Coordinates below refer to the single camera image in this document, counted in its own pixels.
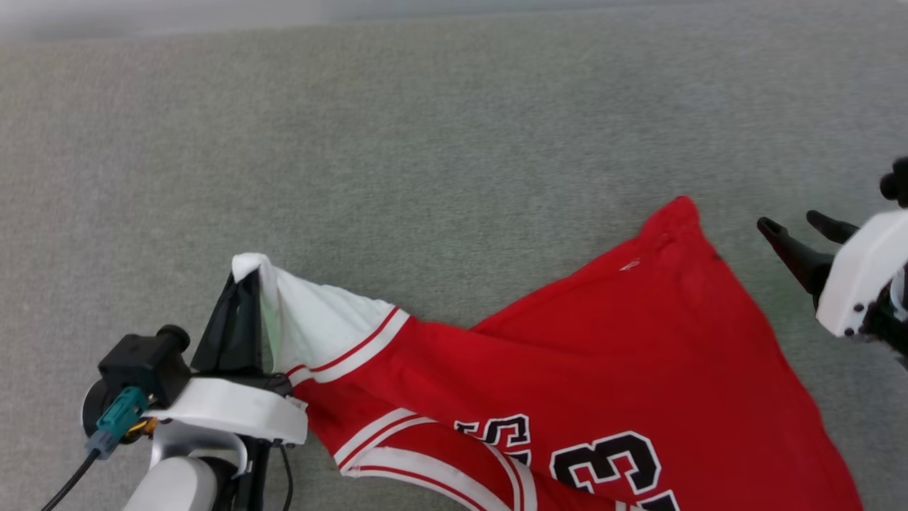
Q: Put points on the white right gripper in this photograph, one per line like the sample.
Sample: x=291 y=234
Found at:
x=862 y=273

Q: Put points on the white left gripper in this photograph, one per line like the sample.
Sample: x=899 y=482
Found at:
x=227 y=408

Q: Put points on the red basketball jersey garment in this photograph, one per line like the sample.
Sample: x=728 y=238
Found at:
x=603 y=369

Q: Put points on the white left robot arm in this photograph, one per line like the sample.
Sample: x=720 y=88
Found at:
x=177 y=482

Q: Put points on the left gripper black camera box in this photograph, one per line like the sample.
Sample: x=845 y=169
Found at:
x=145 y=362

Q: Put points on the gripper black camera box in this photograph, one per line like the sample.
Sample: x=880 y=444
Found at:
x=145 y=362
x=897 y=183

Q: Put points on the right gripper black camera box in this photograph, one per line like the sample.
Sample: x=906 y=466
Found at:
x=897 y=183

